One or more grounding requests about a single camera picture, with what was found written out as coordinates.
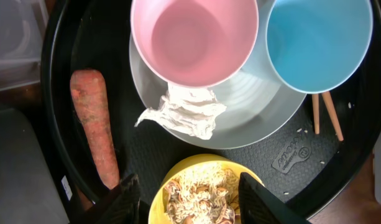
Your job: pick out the blue cup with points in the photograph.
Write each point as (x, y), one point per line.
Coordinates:
(316, 45)

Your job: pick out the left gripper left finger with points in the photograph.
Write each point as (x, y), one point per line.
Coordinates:
(120, 206)

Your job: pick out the yellow bowl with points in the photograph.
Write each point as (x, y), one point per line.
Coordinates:
(159, 203)

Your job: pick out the white tissue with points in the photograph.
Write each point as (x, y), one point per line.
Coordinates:
(191, 111)

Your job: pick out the orange carrot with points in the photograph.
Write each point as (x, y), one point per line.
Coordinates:
(89, 95)

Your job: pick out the wooden chopstick left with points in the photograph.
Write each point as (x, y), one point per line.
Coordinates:
(315, 102)

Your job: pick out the pink cup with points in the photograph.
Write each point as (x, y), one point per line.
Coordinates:
(194, 43)

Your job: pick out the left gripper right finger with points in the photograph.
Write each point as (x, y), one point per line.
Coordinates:
(259, 206)

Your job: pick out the clear plastic bin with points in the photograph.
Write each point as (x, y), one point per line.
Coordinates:
(22, 28)

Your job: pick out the round black serving tray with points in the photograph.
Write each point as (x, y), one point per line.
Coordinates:
(316, 175)

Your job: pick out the grey plate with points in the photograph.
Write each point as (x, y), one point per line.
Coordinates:
(256, 108)

